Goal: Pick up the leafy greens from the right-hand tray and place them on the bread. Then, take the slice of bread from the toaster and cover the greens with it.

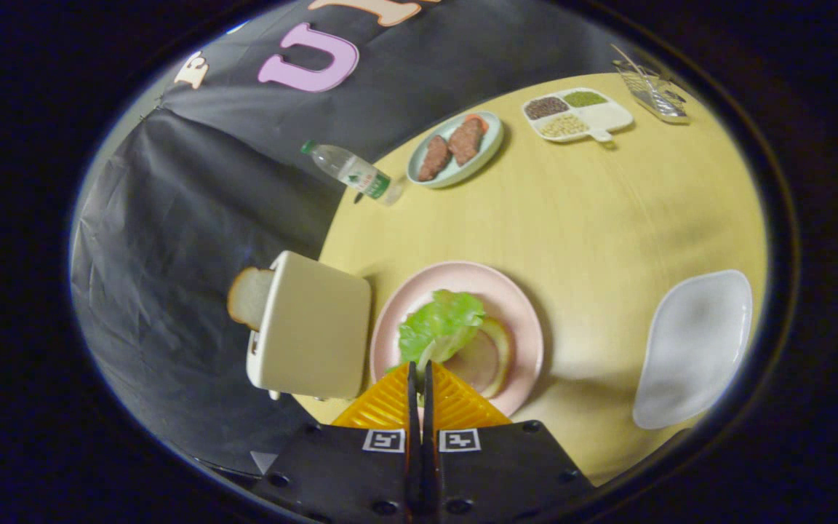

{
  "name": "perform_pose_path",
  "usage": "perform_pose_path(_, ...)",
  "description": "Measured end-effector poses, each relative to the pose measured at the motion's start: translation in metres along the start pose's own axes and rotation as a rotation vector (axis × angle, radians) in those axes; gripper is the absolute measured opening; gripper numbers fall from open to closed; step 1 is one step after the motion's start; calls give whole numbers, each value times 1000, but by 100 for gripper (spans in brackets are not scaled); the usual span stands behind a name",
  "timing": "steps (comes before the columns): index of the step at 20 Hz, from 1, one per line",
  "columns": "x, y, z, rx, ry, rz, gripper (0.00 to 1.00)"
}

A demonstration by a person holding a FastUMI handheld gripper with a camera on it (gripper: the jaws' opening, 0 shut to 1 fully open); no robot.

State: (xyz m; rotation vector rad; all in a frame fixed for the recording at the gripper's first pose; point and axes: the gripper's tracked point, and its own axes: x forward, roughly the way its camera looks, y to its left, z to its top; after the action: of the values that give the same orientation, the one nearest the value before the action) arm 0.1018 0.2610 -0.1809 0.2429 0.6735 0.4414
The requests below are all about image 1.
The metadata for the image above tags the white plate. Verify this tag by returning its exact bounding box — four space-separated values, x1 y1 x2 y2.
632 269 753 430

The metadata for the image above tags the black backdrop cloth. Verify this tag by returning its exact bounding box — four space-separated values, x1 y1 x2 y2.
70 0 631 474

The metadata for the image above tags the bread slice under ham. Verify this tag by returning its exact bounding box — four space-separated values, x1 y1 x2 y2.
455 317 514 400

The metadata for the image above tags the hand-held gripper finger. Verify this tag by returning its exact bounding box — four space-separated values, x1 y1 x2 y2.
423 362 596 524
252 362 420 524

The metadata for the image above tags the pale green plate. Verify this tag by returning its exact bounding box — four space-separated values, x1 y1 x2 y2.
406 110 505 189

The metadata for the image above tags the white divided dish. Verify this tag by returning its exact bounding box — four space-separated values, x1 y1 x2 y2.
522 87 634 143

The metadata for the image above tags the pile of dark beans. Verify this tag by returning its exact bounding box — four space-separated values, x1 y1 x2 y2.
524 96 570 120

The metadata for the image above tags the pink plate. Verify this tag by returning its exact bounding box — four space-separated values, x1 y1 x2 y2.
370 261 545 417

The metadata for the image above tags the white bread slice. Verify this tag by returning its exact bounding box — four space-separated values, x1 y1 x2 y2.
227 266 274 332

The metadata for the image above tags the pile of yellow beans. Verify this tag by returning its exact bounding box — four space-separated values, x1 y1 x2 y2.
539 114 588 139

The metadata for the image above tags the clear glass utensil holder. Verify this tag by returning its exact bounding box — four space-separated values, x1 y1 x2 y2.
612 58 689 124

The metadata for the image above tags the green lettuce leaf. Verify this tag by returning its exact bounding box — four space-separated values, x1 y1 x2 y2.
386 289 487 379

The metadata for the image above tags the wooden utensil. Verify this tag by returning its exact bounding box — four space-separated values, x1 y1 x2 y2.
610 44 653 74

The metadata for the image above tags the cream toaster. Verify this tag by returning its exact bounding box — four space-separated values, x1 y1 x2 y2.
246 250 373 401

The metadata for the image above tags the clear plastic water bottle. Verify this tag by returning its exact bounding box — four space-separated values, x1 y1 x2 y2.
300 140 405 207

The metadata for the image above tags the brown meat patty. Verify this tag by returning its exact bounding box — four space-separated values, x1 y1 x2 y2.
418 135 453 182
448 117 485 167

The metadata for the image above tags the pink ham slice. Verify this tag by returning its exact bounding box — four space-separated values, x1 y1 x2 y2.
444 329 500 390

